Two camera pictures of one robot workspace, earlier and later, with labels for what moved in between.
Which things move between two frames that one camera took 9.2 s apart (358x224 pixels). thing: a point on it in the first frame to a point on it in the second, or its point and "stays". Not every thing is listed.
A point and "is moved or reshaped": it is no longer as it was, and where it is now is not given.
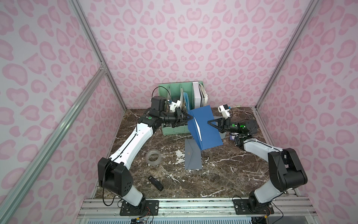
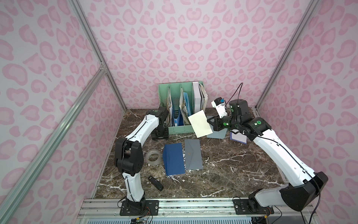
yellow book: (203, 94) stays
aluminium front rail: (193, 208) stays
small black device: (155, 183) stays
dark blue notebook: (207, 135) to (173, 159)
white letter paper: (198, 129) is moved or reshaped
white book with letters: (197, 94) stays
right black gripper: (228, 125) stays
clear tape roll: (151, 151) stays
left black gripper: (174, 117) to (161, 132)
